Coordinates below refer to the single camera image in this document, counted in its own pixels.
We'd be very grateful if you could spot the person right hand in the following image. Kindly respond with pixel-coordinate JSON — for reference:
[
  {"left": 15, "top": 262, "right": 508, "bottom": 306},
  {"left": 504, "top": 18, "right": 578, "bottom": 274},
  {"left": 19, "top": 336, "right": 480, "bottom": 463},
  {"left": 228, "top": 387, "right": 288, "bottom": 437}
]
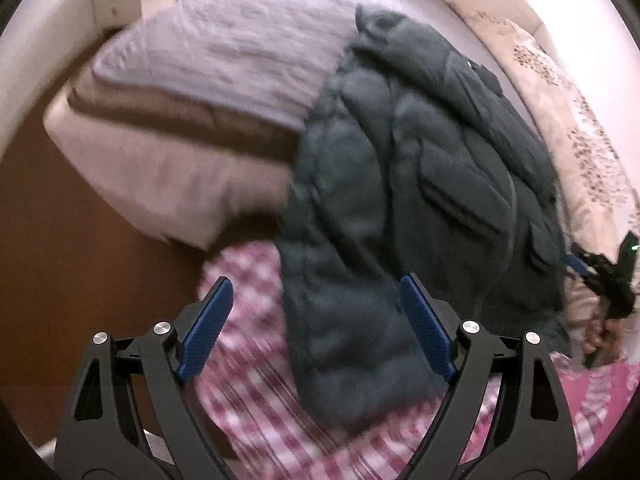
[{"left": 582, "top": 306, "right": 626, "bottom": 370}]

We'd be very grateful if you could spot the dark green puffer jacket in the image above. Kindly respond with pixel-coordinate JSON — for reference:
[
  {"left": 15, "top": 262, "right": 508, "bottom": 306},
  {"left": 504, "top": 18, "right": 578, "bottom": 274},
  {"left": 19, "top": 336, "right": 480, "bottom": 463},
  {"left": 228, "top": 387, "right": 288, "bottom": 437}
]
[{"left": 277, "top": 6, "right": 570, "bottom": 429}]

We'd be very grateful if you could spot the grey bed sheet mattress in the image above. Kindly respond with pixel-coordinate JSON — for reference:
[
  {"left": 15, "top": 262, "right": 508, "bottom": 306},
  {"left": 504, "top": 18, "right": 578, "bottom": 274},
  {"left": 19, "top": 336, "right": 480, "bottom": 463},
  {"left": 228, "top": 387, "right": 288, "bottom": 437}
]
[{"left": 43, "top": 0, "right": 471, "bottom": 252}]

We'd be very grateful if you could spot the pink plaid cloth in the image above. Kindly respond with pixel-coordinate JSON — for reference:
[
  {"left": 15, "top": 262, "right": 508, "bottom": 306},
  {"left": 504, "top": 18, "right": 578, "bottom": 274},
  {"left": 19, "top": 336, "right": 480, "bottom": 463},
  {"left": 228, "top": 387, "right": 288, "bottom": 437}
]
[{"left": 195, "top": 242, "right": 639, "bottom": 479}]

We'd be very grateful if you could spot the cream floral blanket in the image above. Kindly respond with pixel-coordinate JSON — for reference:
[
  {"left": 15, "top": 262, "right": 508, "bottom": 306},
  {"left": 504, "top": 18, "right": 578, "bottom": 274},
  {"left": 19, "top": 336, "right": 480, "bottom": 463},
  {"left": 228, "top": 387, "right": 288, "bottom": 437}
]
[{"left": 459, "top": 8, "right": 637, "bottom": 331}]

